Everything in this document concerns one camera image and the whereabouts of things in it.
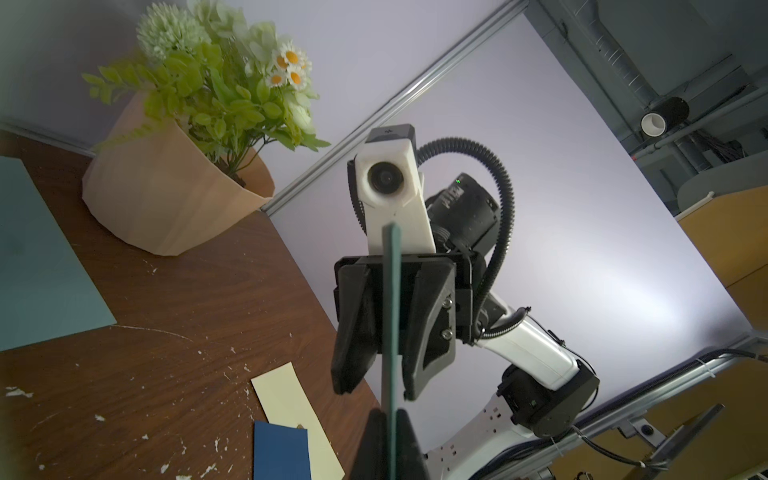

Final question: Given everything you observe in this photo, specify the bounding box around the dark green envelope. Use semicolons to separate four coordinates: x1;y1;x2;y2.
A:
382;222;401;479

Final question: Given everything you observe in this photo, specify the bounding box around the artificial green flower plant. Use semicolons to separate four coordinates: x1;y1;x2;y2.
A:
82;1;329;182

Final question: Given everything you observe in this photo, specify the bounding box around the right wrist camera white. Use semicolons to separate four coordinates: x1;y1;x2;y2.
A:
353;124;436;255

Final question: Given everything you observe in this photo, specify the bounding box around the cream yellow envelope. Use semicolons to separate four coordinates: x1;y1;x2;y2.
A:
251;362;345;479

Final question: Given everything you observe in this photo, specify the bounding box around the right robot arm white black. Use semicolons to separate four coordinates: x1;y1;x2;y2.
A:
331;124;599;479

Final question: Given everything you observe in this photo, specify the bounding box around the navy blue envelope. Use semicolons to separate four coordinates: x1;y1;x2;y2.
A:
253;421;311;480

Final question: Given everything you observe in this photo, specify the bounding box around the mint green envelope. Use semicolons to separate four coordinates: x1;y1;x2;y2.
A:
1;157;116;351

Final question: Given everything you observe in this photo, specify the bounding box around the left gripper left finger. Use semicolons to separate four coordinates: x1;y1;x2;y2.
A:
349;409;387;480

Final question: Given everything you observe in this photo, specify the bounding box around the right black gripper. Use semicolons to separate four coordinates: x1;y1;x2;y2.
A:
331;252;485;401

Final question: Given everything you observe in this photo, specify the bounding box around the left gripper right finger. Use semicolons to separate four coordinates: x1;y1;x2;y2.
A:
395;409;430;480

